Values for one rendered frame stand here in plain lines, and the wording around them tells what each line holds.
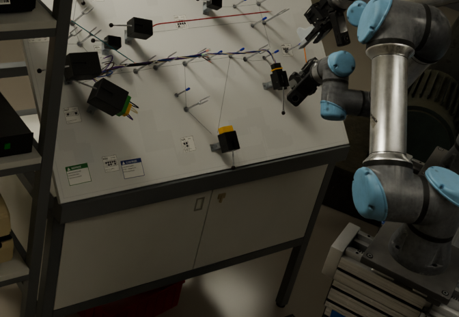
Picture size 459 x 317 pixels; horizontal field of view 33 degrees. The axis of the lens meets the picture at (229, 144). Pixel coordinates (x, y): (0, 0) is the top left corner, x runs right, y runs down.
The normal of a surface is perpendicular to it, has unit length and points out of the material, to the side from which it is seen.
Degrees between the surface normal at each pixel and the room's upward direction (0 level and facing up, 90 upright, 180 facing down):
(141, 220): 90
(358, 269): 90
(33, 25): 90
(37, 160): 90
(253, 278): 0
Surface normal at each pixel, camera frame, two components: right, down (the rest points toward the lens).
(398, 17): 0.19, -0.15
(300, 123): 0.55, -0.22
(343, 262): -0.47, 0.37
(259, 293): 0.22, -0.84
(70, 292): 0.56, 0.53
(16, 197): -0.80, 0.15
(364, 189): -0.97, 0.01
